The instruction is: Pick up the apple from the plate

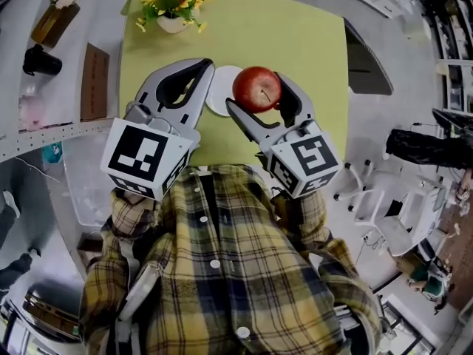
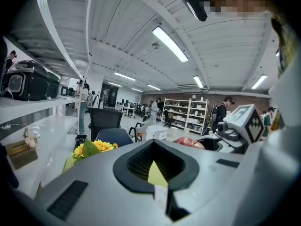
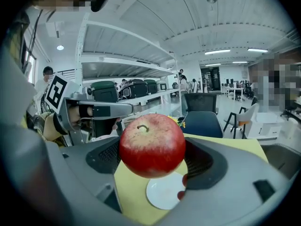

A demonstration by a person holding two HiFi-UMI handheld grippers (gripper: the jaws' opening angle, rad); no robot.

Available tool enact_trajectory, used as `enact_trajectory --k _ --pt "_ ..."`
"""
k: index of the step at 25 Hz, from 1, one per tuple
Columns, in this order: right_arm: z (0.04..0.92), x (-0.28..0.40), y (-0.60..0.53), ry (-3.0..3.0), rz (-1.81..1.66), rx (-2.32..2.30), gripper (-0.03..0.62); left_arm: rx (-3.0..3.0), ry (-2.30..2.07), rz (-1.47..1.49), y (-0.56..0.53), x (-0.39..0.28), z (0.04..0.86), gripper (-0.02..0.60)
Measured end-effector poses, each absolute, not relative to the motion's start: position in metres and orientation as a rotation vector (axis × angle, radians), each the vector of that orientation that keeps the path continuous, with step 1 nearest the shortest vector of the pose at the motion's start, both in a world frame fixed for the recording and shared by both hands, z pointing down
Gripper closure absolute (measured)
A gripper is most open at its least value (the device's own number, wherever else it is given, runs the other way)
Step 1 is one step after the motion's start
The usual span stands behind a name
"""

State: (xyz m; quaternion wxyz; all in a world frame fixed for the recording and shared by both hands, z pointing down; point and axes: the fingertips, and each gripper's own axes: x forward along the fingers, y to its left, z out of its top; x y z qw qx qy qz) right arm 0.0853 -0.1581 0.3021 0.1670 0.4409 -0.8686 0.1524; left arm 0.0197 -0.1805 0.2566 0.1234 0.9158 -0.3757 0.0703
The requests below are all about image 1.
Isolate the teal bag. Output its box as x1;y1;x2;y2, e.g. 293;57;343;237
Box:
41;142;64;164

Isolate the brown tissue box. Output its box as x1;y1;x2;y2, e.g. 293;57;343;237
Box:
30;0;81;48

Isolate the pink plastic bag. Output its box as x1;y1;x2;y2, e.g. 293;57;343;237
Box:
18;83;47;131

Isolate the flat brown cardboard box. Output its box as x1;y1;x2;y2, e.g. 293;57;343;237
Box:
80;42;111;122

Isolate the black garment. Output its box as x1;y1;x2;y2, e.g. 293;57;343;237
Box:
385;128;473;170

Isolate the sunflower pot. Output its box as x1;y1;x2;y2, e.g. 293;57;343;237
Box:
134;0;227;35

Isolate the white metal shelf rack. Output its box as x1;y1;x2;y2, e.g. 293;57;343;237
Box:
0;0;127;162

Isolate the red apple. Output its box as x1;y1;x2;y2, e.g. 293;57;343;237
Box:
231;66;284;114

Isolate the person's plaid shirt torso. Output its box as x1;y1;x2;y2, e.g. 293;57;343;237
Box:
78;163;382;355

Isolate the black bottle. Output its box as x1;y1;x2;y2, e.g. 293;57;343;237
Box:
22;44;64;77

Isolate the white office chair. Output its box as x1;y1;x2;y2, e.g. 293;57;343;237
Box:
333;158;445;257

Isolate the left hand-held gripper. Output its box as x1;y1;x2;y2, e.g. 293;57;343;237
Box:
100;58;217;201

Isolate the white small plate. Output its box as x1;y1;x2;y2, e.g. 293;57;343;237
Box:
205;64;245;118

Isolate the grey harness strap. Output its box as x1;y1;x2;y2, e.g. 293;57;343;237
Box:
118;234;163;322

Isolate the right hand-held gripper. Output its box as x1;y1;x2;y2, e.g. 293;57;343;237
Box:
225;72;341;200

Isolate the person's right forearm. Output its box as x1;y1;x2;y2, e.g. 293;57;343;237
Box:
269;188;334;258

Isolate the clear plastic bin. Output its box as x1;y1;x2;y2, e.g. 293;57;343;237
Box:
61;138;116;229

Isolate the person's left forearm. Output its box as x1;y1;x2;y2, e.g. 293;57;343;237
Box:
108;189;164;244

